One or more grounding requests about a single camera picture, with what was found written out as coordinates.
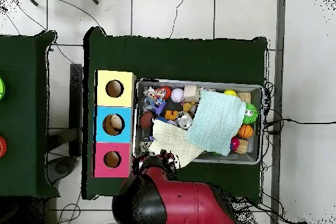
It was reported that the small orange basketball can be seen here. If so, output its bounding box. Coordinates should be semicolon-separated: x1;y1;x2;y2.
238;124;255;140

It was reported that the cream waffle cloth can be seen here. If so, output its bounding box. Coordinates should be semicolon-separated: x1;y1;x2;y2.
148;118;205;169

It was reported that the shallow mesh bin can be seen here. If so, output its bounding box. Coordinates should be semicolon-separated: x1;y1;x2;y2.
132;78;264;166

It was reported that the white baseball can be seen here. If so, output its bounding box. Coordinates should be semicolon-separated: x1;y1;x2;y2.
171;87;185;103

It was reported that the large green spiky eyed toy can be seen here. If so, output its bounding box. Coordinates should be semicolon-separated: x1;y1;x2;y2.
241;102;259;125

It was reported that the dark green table cloth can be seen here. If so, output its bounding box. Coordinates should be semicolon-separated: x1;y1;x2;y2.
0;30;60;199
81;26;269;201

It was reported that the thin black floor cable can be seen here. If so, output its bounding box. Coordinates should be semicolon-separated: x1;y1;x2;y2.
169;0;190;39

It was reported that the red orange ball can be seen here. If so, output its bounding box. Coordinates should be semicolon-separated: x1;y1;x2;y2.
161;86;173;100

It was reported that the mint green cloth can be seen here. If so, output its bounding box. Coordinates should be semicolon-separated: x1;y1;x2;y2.
185;90;247;157

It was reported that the plain wooden cube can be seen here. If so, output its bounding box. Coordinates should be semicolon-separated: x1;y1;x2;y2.
182;85;200;102

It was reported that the crushed silver can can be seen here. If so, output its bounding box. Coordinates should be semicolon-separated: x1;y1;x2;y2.
175;111;194;130

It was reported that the wooden box with three holes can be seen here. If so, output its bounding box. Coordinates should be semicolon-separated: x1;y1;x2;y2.
93;70;137;179

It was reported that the thick black floor cable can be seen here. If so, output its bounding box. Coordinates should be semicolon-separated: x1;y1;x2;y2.
264;117;336;134

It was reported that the black upright panel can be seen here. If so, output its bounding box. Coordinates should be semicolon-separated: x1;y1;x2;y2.
69;63;84;157

